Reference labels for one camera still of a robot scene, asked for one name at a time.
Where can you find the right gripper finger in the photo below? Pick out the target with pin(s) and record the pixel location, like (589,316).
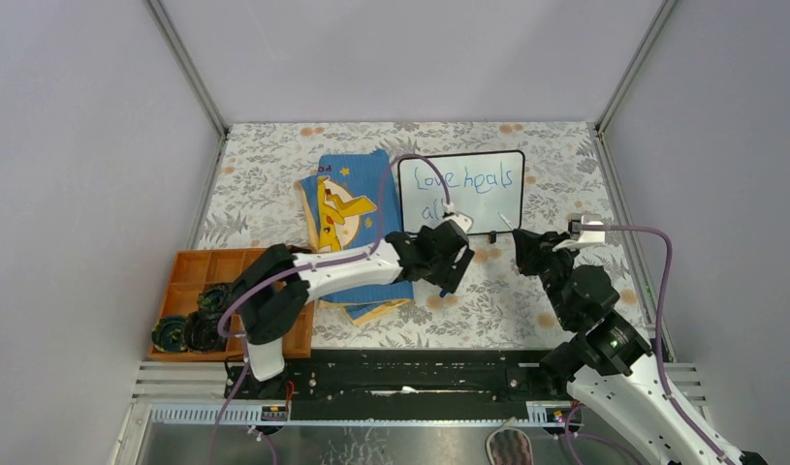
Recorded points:
(547,239)
(525,250)

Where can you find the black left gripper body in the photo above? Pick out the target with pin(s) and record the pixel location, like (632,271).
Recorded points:
(450,257)

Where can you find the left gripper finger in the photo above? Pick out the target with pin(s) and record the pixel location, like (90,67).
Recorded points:
(456,271)
(435,272)

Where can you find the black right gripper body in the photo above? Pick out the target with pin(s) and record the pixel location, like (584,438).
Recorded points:
(555,263)

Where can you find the black framed whiteboard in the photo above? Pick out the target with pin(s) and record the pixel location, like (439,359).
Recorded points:
(479,185)

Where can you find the white whiteboard marker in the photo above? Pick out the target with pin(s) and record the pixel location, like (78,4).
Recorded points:
(506,221)

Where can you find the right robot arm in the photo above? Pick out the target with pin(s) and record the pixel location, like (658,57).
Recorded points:
(610,367)

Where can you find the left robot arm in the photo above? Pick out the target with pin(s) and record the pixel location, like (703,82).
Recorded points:
(271,292)

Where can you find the blue cartoon cloth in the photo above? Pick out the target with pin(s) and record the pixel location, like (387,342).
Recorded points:
(348,201)

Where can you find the striped object at bottom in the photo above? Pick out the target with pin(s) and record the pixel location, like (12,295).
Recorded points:
(507,445)

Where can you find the black roll in tray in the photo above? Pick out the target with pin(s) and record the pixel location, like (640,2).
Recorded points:
(201,334)
(215,298)
(167,336)

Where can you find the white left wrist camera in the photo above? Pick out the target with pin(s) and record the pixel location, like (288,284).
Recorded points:
(463,221)

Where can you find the black mounting rail base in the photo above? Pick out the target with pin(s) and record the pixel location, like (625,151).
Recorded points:
(392,385)

